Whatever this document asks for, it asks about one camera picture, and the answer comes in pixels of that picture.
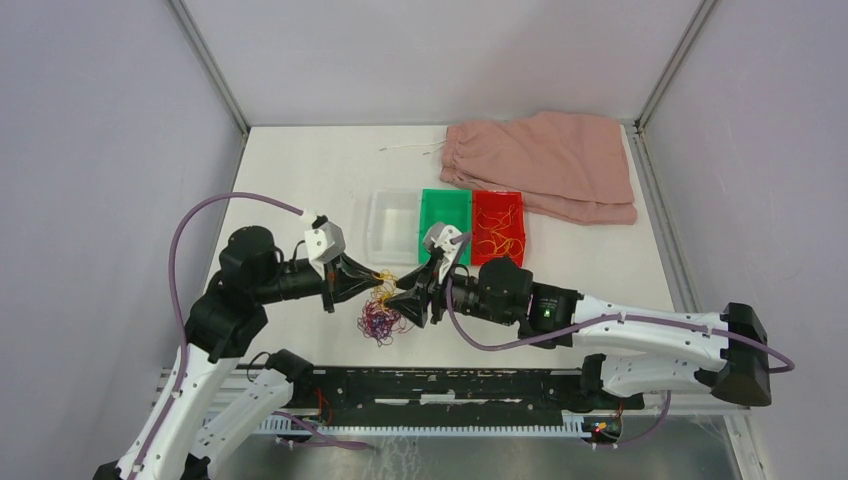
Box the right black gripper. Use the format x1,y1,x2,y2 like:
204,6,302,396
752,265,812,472
383,252,515,327

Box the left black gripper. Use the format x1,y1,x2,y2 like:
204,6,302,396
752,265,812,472
256,249,385,310

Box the coloured wire bundle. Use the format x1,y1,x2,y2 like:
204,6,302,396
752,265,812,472
356,268,413,348

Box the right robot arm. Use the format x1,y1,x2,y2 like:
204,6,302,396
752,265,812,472
385,257,772,408

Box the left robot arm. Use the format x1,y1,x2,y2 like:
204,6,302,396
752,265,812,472
94,226,382,479

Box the clear plastic bin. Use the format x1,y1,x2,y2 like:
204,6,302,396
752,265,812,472
365,189,421,265

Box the green plastic bin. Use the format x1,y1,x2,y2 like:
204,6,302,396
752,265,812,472
418,189,472,264

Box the red plastic bin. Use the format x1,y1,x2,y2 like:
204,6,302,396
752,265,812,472
471,190,526,267

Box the pink cloth shorts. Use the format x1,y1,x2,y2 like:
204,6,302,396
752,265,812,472
440,111,638,225

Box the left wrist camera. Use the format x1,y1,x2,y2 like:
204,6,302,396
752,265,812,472
304,216,346,280

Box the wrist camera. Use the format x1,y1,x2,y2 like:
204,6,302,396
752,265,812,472
423,222,472,275
304,216,346,280

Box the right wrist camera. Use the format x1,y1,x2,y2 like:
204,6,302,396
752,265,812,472
423,222,472,275

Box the yellow wires in red bin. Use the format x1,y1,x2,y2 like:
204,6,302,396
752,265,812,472
473,201,526,261

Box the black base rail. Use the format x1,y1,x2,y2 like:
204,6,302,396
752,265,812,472
284,367,645,427

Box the white drawstring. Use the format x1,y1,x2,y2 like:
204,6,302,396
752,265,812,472
378,140,447,156

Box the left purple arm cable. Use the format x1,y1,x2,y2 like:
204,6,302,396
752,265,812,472
125,192,372,480

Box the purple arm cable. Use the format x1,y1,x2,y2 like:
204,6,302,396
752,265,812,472
443,231,796,450
125,192,372,480

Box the white slotted cable duct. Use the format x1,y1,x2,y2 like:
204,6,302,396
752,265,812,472
254,415,591,440

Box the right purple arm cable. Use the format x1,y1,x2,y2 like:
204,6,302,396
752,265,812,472
443,231,796,450

